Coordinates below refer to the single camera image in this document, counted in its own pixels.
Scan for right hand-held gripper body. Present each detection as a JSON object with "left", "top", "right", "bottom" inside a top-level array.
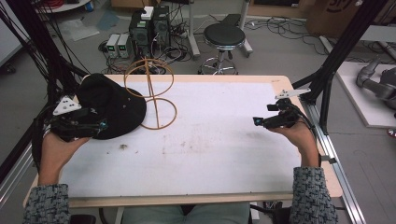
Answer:
[{"left": 263, "top": 88, "right": 312, "bottom": 131}]

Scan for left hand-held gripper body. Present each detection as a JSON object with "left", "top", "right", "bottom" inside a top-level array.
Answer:
[{"left": 49, "top": 95, "right": 101, "bottom": 143}]

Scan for black hat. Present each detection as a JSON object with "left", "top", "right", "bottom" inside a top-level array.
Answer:
[{"left": 76, "top": 73, "right": 148, "bottom": 141}]

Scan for person's right hand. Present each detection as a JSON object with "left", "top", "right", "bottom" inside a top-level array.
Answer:
[{"left": 266, "top": 119, "right": 321, "bottom": 168}]

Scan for person's left hand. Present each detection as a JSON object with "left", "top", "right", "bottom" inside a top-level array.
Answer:
[{"left": 39, "top": 130, "right": 92, "bottom": 179}]

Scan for white table mat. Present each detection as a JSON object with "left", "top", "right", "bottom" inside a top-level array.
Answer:
[{"left": 59, "top": 81, "right": 303, "bottom": 199}]

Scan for white floor board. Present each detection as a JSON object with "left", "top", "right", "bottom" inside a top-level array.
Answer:
[{"left": 335, "top": 61, "right": 396, "bottom": 129}]

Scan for grey power supply unit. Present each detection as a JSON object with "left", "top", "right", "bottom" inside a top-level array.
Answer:
[
  {"left": 106, "top": 34, "right": 121, "bottom": 59},
  {"left": 117, "top": 33, "right": 133, "bottom": 59}
]

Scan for black round stool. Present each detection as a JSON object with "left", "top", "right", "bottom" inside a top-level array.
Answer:
[{"left": 197, "top": 22, "right": 248, "bottom": 76}]

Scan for black computer tower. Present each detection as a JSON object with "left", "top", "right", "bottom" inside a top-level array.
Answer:
[
  {"left": 151, "top": 5, "right": 172, "bottom": 49},
  {"left": 128, "top": 12, "right": 154, "bottom": 61}
]

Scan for cardboard box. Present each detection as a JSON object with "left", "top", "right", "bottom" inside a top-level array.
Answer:
[{"left": 305, "top": 0, "right": 390, "bottom": 39}]

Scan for person's legs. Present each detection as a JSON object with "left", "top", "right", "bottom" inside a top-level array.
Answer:
[{"left": 120, "top": 203, "right": 251, "bottom": 224}]

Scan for wooden ring hat stand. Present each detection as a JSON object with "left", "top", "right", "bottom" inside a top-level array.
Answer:
[{"left": 123, "top": 57, "right": 178, "bottom": 131}]

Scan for aluminium rail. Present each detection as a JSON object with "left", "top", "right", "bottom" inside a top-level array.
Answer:
[{"left": 299, "top": 98, "right": 368, "bottom": 224}]

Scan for black floor cables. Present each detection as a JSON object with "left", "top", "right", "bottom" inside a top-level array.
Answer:
[{"left": 246, "top": 16, "right": 331, "bottom": 57}]

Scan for black frame post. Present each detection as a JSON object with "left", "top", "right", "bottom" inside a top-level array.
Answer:
[{"left": 291, "top": 0, "right": 390, "bottom": 135}]

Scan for black cable bundle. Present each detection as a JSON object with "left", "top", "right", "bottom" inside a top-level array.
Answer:
[{"left": 0, "top": 0, "right": 92, "bottom": 104}]

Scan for white table leg frame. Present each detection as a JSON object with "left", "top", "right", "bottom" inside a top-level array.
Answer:
[{"left": 186, "top": 0, "right": 254, "bottom": 59}]

